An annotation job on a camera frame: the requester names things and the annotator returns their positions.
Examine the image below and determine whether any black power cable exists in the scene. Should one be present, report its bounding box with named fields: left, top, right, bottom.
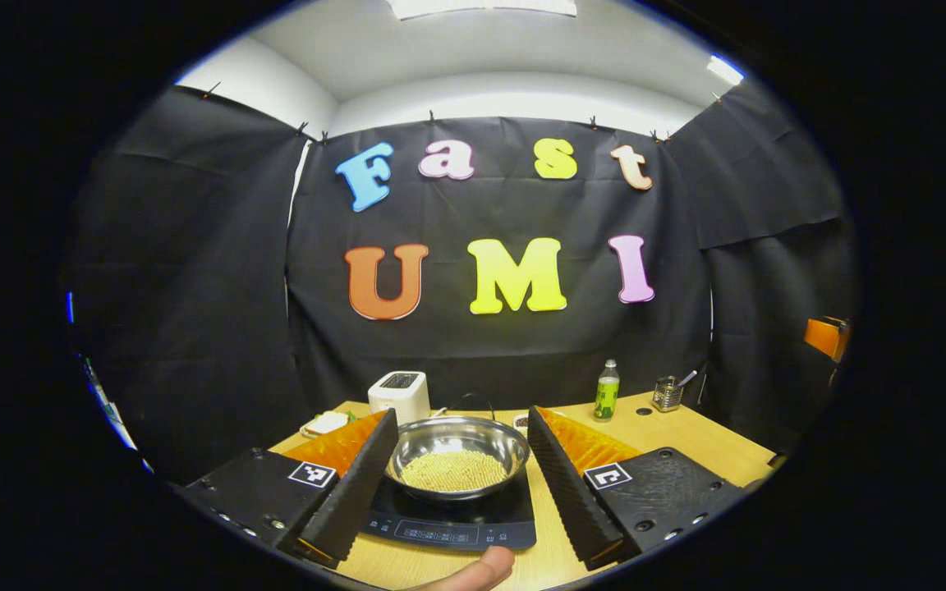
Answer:
left=432, top=392, right=497, bottom=421

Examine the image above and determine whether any green drink bottle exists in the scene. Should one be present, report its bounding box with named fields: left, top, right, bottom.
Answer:
left=593, top=359, right=620, bottom=423

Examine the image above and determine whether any pile of soybeans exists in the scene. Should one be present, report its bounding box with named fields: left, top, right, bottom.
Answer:
left=400, top=450, right=508, bottom=493

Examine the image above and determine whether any stainless steel pot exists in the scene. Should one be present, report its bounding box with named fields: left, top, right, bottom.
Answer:
left=385, top=415, right=531, bottom=502

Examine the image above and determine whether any metal wire utensil holder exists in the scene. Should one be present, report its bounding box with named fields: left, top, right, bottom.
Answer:
left=652, top=376, right=683, bottom=413

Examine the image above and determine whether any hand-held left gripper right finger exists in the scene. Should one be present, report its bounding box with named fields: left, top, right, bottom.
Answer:
left=527, top=405, right=749, bottom=572

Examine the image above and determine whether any large ceiling light panel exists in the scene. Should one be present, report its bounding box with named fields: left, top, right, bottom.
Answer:
left=391, top=0, right=579, bottom=21

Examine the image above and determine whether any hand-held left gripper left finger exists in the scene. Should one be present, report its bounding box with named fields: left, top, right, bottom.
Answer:
left=181, top=408, right=399, bottom=569

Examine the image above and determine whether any sandwich on small plate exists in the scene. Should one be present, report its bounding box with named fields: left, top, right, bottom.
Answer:
left=301, top=410, right=356, bottom=439

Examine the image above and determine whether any black induction cooktop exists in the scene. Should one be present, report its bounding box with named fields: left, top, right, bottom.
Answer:
left=358, top=472, right=538, bottom=552

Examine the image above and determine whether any small ceiling light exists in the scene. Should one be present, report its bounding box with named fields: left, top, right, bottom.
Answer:
left=707, top=55, right=745, bottom=86

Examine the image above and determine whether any white toaster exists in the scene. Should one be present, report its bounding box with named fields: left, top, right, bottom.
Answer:
left=368, top=371, right=431, bottom=426

